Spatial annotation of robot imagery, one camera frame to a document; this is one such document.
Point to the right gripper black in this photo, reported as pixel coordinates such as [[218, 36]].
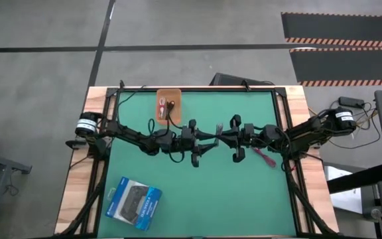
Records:
[[247, 141]]

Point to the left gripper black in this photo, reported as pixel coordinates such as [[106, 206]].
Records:
[[187, 146]]

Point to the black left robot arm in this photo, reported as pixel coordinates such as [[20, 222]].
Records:
[[128, 134]]

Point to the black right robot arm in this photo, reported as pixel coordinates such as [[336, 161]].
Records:
[[303, 132]]

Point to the orange translucent plastic bin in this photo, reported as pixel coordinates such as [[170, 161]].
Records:
[[176, 116]]

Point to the green table mat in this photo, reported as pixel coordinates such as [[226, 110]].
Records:
[[211, 199]]

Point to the black case behind table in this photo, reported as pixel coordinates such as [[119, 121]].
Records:
[[234, 79]]

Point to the blue DualShock controller box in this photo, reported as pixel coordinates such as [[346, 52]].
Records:
[[133, 202]]

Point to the white paper sheet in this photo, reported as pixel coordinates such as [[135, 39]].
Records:
[[343, 192]]

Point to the black power adapter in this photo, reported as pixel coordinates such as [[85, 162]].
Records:
[[351, 101]]

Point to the black table clamp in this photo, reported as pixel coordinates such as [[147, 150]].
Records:
[[76, 144]]

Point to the black striped floor mat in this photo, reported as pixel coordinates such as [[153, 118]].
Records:
[[343, 26], [347, 64]]

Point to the wooden table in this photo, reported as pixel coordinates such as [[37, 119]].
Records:
[[78, 186]]

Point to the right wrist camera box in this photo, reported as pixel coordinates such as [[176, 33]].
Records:
[[248, 129]]

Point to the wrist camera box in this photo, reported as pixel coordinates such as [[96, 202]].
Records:
[[187, 132], [248, 129]]

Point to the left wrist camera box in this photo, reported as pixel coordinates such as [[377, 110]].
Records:
[[187, 132]]

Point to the black aluminium rig frame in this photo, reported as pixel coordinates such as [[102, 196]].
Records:
[[191, 89]]

